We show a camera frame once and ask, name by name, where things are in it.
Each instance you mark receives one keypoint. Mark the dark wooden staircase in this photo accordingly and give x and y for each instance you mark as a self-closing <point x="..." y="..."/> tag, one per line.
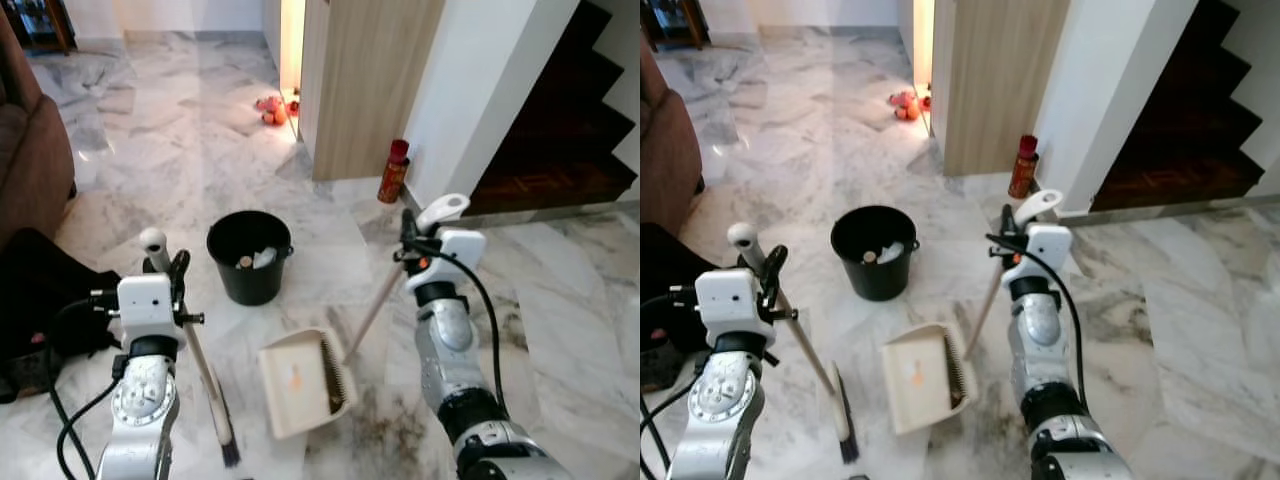
<point x="1185" y="130"/>
<point x="560" y="140"/>

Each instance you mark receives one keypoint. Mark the white crumpled paper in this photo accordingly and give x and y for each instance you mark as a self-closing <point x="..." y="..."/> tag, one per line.
<point x="265" y="257"/>
<point x="891" y="252"/>

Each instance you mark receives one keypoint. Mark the light wood panel cabinet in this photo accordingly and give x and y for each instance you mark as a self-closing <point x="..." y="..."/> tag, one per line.
<point x="370" y="90"/>
<point x="1000" y="90"/>

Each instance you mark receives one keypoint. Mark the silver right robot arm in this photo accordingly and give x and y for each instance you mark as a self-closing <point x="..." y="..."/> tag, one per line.
<point x="455" y="350"/>
<point x="1040" y="340"/>

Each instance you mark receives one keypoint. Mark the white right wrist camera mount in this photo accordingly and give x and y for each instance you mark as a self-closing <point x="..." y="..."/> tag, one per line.
<point x="1045" y="248"/>
<point x="455" y="250"/>

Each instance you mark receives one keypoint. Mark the brown fabric sofa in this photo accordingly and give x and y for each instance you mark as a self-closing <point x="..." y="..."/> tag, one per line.
<point x="30" y="150"/>
<point x="665" y="150"/>

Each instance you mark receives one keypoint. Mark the dark wooden furniture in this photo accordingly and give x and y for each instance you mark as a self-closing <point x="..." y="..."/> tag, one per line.
<point x="35" y="25"/>
<point x="672" y="22"/>

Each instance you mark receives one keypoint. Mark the black bag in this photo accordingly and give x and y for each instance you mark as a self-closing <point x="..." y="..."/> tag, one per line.
<point x="40" y="300"/>

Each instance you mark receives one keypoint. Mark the beige broom with black bristles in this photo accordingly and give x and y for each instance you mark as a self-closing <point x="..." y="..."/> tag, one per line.
<point x="815" y="360"/>
<point x="200" y="355"/>

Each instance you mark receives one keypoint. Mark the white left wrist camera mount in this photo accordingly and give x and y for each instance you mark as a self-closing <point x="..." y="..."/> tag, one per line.
<point x="728" y="298"/>
<point x="145" y="305"/>

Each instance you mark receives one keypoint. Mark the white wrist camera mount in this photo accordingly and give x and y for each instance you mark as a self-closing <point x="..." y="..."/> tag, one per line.
<point x="1045" y="248"/>
<point x="728" y="298"/>
<point x="455" y="250"/>
<point x="145" y="305"/>

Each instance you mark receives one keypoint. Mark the black plastic bucket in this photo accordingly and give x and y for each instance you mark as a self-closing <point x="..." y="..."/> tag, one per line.
<point x="250" y="285"/>
<point x="875" y="282"/>

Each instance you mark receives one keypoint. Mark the red spray can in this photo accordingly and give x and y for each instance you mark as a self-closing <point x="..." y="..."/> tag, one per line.
<point x="393" y="178"/>
<point x="1023" y="172"/>

